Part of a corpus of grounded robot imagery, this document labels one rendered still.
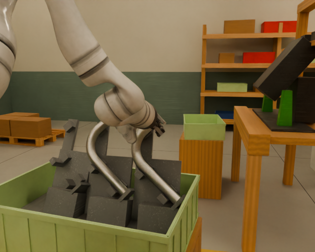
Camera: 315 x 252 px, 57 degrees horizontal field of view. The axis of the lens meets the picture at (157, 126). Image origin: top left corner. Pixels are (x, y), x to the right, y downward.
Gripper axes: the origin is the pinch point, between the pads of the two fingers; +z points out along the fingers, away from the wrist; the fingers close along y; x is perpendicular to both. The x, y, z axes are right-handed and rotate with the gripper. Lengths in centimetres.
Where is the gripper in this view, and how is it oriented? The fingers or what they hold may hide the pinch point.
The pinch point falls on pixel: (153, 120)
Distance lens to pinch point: 91.4
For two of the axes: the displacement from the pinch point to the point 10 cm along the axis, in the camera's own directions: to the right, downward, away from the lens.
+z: 2.2, 1.0, 9.7
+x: -7.4, 6.7, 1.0
